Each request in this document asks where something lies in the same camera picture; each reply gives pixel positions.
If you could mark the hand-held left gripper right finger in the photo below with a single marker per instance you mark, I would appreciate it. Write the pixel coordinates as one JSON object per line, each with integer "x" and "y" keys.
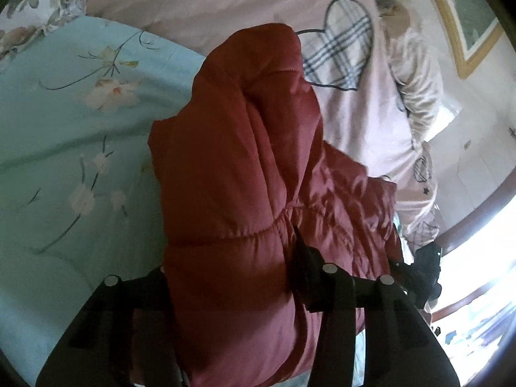
{"x": 338, "y": 290}

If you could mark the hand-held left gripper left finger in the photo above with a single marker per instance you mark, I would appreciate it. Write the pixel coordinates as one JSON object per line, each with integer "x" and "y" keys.
{"x": 121, "y": 322}

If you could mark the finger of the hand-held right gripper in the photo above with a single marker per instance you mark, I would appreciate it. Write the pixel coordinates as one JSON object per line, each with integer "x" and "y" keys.
{"x": 403, "y": 276}

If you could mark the red quilted jacket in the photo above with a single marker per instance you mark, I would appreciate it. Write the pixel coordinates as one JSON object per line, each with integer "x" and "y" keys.
{"x": 250, "y": 177}

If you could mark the white grid-pattern cloth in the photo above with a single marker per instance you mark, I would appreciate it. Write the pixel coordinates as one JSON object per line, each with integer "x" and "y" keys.
{"x": 421, "y": 232}

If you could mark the light blue floral bed sheet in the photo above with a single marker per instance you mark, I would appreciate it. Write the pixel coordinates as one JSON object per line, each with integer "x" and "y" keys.
{"x": 76, "y": 137}

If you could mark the beige plush cloth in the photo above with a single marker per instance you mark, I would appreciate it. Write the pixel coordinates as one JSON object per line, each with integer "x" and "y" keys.
{"x": 415, "y": 64}

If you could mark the pink duvet with plaid hearts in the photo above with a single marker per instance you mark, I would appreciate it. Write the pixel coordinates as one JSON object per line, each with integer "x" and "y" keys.
{"x": 225, "y": 0}

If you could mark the white floral ruffled pillow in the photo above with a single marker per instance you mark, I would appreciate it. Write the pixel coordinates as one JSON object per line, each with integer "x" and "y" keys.
{"x": 38, "y": 2}

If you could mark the dark wooden bed frame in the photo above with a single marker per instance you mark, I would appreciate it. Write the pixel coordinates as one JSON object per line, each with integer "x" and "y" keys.
{"x": 479, "y": 221}

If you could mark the gold picture frame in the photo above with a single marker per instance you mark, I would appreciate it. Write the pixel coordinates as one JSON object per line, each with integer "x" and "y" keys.
{"x": 463, "y": 20}

